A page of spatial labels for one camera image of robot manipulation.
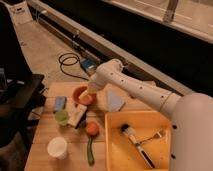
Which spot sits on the translucent yellow gripper body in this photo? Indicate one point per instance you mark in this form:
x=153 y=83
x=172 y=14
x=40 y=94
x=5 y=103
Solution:
x=91 y=89

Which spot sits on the yellow banana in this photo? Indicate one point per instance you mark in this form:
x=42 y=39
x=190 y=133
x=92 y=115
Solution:
x=85 y=94

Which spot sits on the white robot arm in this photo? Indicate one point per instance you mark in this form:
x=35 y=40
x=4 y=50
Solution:
x=191 y=116

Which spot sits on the red bowl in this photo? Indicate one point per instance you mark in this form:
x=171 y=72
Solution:
x=88 y=101

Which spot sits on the blue power box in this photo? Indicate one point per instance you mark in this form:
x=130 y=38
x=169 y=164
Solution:
x=88 y=66

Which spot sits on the blue cloth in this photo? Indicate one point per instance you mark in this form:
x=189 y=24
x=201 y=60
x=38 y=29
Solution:
x=114 y=102

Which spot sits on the blue sponge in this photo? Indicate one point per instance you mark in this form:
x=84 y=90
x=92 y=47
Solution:
x=60 y=103

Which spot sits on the green cup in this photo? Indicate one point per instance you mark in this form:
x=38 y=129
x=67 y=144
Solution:
x=62 y=117

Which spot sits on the black white brush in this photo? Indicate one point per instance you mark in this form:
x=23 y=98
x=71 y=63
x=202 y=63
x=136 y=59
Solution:
x=129 y=132

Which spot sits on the white cup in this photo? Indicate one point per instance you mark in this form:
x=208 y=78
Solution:
x=57 y=148

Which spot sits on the yellow plastic bin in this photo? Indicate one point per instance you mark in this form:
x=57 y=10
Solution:
x=121 y=154

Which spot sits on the metal fork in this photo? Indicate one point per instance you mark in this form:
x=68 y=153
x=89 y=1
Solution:
x=157 y=135

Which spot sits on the white paper sign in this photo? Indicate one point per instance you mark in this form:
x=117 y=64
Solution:
x=20 y=13

